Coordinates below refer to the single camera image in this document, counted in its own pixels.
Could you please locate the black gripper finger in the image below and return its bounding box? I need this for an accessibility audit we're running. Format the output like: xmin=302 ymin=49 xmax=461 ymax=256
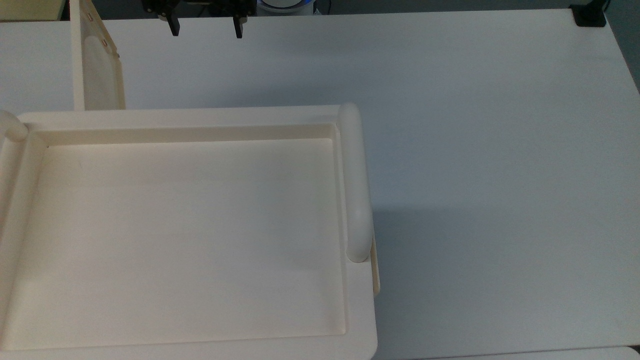
xmin=142 ymin=0 xmax=181 ymax=37
xmin=220 ymin=0 xmax=249 ymax=40

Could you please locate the cream cabinet door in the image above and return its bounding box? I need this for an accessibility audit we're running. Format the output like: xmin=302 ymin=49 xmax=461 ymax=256
xmin=70 ymin=0 xmax=126 ymax=111

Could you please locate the yellow wooden furniture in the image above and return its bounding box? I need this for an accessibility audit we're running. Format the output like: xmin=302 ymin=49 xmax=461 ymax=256
xmin=0 ymin=0 xmax=65 ymax=22

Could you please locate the black table clamp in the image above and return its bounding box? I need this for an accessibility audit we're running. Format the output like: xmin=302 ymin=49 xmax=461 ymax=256
xmin=569 ymin=0 xmax=609 ymax=28

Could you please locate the white robot base blue ring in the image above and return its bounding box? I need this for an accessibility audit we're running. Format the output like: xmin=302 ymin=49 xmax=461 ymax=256
xmin=256 ymin=0 xmax=322 ymax=17

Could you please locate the short cream cabinet handle bar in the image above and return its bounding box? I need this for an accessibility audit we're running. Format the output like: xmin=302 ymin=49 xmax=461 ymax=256
xmin=0 ymin=110 xmax=29 ymax=142

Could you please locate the long cream cabinet handle bar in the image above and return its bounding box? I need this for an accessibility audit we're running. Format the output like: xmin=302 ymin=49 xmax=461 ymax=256
xmin=337 ymin=102 xmax=374 ymax=264

